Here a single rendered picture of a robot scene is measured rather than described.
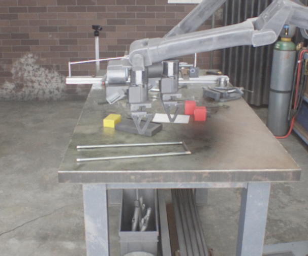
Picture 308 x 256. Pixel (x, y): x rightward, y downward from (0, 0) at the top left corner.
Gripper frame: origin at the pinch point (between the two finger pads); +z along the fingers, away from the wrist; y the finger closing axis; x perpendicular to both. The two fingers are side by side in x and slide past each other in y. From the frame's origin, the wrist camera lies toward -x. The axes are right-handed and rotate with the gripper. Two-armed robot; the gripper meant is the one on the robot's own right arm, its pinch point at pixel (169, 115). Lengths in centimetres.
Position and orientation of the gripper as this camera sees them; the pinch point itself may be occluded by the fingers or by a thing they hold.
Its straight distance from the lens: 151.6
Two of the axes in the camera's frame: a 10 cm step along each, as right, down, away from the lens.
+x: 9.9, -0.4, 1.1
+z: 0.0, 9.4, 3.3
